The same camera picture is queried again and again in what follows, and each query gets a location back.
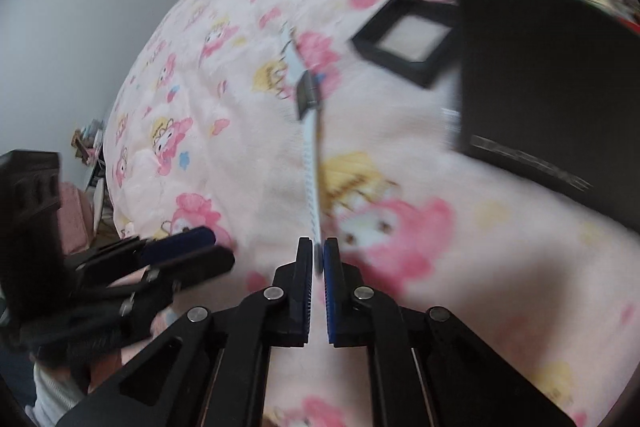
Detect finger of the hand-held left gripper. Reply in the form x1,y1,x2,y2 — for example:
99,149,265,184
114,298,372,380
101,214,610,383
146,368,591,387
106,246,236,304
76,226,217,284

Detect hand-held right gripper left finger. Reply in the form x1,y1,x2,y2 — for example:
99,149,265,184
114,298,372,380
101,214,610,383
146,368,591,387
55,237,315,427

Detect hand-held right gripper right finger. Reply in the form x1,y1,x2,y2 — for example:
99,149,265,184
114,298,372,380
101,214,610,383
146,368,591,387
322,237,576,427

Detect white band smart watch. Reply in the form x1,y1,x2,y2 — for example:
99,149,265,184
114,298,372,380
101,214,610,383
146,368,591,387
280,24,327,279

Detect dark grey storage box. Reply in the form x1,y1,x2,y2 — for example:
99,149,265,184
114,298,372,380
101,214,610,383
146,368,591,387
442,0,640,243

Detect person's left forearm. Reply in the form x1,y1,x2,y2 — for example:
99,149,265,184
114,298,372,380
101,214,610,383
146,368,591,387
31,359,90,427

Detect person's left hand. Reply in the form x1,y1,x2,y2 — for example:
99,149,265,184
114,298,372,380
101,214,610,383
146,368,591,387
87,309,178,396

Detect pink chair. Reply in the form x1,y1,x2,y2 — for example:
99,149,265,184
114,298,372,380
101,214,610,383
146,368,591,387
56,182,98,255

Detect small cluttered side table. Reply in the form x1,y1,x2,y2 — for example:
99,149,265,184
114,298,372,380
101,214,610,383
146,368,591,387
70,119,109,228

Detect pink printed blanket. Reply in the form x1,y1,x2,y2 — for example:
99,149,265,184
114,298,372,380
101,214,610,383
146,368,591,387
102,0,640,427

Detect small black square tray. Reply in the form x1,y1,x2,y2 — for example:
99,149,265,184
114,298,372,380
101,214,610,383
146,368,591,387
351,0,460,88

